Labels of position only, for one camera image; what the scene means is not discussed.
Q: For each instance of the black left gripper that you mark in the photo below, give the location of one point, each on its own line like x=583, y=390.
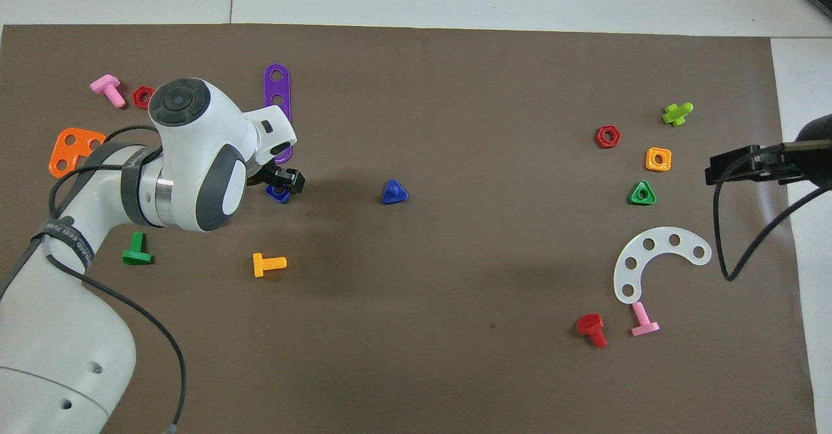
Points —
x=272, y=174

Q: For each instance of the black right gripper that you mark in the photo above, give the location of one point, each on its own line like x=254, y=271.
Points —
x=780, y=164

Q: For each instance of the blue square toy nut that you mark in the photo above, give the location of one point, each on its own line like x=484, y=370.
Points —
x=278, y=197

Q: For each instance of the blue triangle-head toy bolt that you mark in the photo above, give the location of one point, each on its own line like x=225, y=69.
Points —
x=394, y=193

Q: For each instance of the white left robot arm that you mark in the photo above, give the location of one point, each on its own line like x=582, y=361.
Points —
x=58, y=330

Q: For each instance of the lime cross-head toy bolt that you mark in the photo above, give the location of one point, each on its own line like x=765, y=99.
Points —
x=676, y=115

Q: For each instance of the orange plastic toy bolt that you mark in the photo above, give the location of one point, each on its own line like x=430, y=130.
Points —
x=263, y=265

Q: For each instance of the orange square toy nut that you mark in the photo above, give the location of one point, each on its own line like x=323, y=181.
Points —
x=649, y=161

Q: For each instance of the purple four-hole plate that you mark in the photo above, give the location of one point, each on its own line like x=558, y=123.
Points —
x=277, y=88

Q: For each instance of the white curved five-hole plate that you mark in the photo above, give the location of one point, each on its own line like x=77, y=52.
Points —
x=662, y=239

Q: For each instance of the green triangle toy nut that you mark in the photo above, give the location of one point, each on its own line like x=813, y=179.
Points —
x=634, y=200

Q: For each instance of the red hexagon toy nut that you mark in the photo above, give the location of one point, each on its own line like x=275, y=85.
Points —
x=599, y=138
x=136, y=99

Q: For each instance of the green plastic toy bolt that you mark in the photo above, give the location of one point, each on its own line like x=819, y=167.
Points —
x=136, y=252

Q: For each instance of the pink plastic toy bolt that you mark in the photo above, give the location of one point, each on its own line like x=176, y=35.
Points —
x=107, y=86
x=642, y=320

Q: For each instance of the orange heart three-hole plate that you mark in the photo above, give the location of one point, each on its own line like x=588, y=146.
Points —
x=77, y=150

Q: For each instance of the brown table mat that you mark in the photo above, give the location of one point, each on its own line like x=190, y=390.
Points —
x=422, y=323

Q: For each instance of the red plastic toy bolt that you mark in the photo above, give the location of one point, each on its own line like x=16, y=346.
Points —
x=590, y=325

